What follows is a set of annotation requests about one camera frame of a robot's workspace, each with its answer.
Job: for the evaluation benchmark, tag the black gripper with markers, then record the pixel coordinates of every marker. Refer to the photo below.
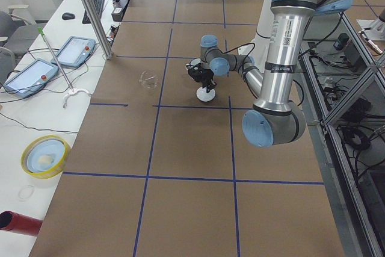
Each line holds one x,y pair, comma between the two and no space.
206,76

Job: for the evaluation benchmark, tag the white mug lid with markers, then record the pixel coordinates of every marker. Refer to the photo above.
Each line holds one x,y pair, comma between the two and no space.
205,95

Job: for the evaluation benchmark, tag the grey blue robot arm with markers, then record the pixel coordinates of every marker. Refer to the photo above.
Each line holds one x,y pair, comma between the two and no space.
274,118

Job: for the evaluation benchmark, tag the clear glass funnel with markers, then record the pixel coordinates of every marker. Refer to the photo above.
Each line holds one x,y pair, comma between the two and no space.
148,79

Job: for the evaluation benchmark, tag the white enamel mug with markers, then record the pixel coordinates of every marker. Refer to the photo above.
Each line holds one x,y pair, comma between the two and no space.
193,64

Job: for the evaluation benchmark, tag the grey box device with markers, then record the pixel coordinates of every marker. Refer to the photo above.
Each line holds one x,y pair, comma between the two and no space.
119,10

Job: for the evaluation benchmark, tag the far blue teach pendant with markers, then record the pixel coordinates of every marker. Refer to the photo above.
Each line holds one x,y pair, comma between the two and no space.
75,51

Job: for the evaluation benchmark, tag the blue teach pendant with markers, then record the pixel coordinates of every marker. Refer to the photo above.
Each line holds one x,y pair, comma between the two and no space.
31,79
75,51

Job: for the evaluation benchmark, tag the black power adapter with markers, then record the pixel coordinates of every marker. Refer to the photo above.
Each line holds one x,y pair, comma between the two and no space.
341,41

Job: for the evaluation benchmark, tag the black computer mouse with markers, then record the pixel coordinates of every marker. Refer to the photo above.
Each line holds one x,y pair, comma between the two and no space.
68,16

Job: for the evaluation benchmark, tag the yellow tape roll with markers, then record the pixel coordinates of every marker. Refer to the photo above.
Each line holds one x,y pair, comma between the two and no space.
53,171

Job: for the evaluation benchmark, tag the light blue plate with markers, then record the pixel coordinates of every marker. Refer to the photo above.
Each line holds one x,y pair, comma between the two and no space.
45,155

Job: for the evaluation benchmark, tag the near blue teach pendant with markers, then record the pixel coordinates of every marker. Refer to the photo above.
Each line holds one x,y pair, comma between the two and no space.
31,79

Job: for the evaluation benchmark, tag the metal rod green tip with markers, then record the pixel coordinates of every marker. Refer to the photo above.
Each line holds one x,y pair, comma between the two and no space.
40,30

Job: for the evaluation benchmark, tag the grey office chair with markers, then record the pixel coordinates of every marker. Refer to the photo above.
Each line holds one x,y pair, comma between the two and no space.
17,36

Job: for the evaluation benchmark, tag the red cylinder tube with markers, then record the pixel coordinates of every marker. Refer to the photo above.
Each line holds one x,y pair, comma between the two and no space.
20,224

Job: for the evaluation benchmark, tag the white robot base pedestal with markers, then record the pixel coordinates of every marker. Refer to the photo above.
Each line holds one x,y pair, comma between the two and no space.
264,25

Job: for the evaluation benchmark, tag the aluminium frame rail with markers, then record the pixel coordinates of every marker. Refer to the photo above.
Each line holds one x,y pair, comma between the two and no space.
346,97

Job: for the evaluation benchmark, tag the white claw bracket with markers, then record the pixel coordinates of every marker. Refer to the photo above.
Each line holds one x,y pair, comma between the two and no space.
73,92

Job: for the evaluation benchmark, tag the aluminium frame post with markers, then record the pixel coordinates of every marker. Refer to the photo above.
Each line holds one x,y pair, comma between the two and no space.
97,27

